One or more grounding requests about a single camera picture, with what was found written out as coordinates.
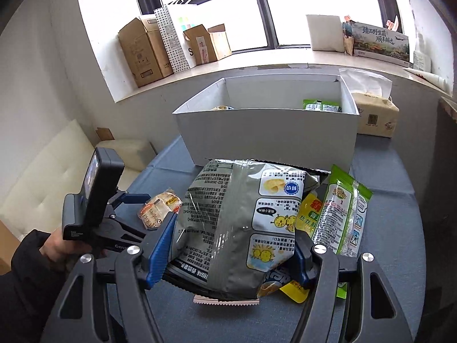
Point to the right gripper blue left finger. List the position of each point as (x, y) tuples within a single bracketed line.
[(157, 248)]

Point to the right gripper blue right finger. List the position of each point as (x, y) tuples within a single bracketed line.
[(305, 271)]

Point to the small orange bread packet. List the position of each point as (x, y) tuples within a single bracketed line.
[(154, 212)]

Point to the green snack packet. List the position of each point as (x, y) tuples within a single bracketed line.
[(342, 220)]

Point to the grey chip bag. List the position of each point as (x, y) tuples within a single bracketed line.
[(236, 224)]

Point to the yellow snack pouch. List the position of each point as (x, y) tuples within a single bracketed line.
[(307, 219)]

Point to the left hand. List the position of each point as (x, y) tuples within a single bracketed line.
[(57, 250)]

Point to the cream tufted sofa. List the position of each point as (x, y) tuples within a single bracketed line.
[(36, 200)]

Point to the black left jacket sleeve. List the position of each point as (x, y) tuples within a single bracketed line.
[(29, 290)]

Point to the white cardboard storage box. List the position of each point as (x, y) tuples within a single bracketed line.
[(296, 119)]

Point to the tissue pack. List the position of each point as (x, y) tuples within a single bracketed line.
[(378, 115)]

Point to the tall brown cardboard box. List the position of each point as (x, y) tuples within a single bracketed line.
[(144, 51)]

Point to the open small cardboard box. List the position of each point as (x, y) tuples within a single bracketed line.
[(208, 45)]

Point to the white polka dot paper bag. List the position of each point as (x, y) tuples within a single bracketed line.
[(173, 20)]

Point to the white tube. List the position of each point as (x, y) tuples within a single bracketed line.
[(432, 78)]

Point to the printed landscape gift box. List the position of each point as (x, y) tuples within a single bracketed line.
[(377, 43)]

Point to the white spray bottle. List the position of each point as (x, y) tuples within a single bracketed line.
[(422, 61)]

